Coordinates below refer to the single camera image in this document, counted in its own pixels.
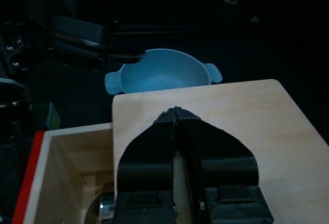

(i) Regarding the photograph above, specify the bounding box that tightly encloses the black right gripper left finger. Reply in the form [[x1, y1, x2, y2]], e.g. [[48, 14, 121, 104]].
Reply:
[[113, 106, 179, 224]]

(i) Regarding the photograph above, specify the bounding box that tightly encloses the light blue bowl with handles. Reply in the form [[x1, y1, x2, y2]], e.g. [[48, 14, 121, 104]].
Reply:
[[104, 48, 223, 96]]

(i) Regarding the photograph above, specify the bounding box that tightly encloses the small green white object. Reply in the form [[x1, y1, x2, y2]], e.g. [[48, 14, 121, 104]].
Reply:
[[44, 102, 61, 130]]

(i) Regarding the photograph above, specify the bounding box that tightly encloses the wooden drawer with red front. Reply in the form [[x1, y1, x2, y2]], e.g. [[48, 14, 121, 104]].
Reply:
[[10, 121, 117, 224]]

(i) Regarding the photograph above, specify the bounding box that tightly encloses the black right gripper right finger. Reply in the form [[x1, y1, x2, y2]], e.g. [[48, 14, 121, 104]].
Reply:
[[174, 106, 275, 224]]

